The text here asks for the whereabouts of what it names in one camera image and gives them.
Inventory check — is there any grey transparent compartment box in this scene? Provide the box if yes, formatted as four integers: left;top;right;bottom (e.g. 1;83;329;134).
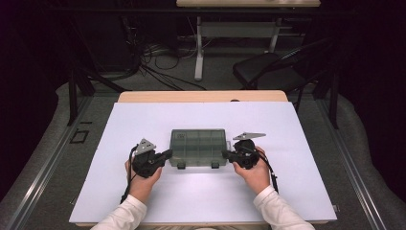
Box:
168;128;232;171

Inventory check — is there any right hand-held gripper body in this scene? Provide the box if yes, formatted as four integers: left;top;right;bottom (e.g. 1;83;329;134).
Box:
232;131;267;170

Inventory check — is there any white metal frame desk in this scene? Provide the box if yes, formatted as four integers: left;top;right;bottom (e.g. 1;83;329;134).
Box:
175;0;321;81

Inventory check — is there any person's right hand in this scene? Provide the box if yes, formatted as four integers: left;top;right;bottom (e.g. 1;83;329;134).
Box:
232;146;272;196

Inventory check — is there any left hand-held gripper black cable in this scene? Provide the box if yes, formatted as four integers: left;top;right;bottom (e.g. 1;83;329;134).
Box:
120;145;139;204

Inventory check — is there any right hand-held gripper black cable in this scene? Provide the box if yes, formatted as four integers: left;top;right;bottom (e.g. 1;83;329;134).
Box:
259;151;280;195

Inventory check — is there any hand-held gripper black cable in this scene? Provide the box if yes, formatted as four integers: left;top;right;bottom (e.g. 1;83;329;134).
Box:
120;145;139;204
259;151;280;195

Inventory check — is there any black folding chair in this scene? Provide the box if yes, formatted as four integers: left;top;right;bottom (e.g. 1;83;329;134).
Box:
232;37;336;113

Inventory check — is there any aluminium floor rail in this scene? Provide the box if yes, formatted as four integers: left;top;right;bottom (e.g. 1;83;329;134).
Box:
6;95;94;230
315;99;387;230

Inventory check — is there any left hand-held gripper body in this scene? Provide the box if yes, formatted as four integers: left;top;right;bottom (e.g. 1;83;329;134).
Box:
132;137;166;179

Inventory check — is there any person's left hand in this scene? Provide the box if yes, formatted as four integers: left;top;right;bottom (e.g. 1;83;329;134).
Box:
124;157;164;205

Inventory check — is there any bundle of floor cables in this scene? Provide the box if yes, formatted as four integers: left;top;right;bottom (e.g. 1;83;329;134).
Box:
127;41;209;92

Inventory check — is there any black metal stand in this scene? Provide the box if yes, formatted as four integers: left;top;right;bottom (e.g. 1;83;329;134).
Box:
312;73;340;129
65;68;128;127

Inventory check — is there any white table sheet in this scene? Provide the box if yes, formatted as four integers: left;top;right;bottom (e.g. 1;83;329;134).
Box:
68;101;338;224

